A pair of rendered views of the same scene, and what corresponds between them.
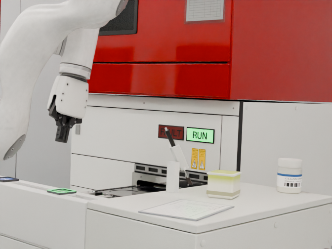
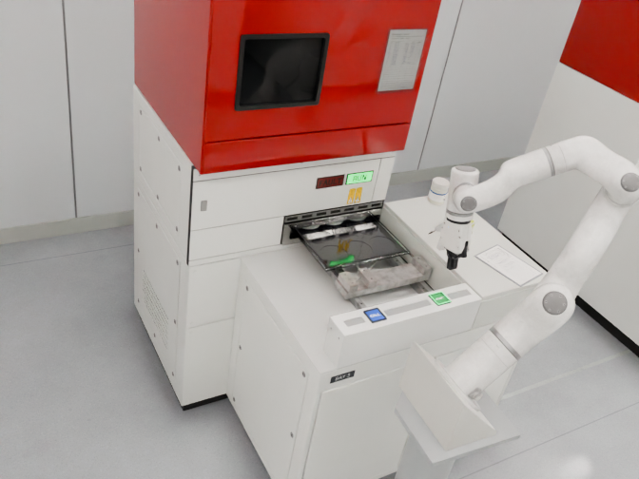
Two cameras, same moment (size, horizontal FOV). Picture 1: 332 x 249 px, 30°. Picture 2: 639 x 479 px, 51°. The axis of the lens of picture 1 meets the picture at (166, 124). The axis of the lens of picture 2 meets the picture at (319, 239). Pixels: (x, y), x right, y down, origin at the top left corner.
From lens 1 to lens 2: 2.87 m
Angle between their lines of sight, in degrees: 77
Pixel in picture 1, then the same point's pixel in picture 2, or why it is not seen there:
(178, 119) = (338, 169)
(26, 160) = not seen: outside the picture
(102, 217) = (493, 300)
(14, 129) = not seen: hidden behind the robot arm
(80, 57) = not seen: hidden behind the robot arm
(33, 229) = (427, 335)
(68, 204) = (467, 305)
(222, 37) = (408, 104)
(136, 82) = (312, 150)
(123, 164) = (269, 221)
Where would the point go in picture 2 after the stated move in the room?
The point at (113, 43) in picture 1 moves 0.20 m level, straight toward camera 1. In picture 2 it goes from (285, 115) to (344, 130)
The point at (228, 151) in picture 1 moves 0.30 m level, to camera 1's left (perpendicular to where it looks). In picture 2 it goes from (381, 183) to (359, 219)
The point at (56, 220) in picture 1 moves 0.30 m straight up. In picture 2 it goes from (452, 319) to (477, 247)
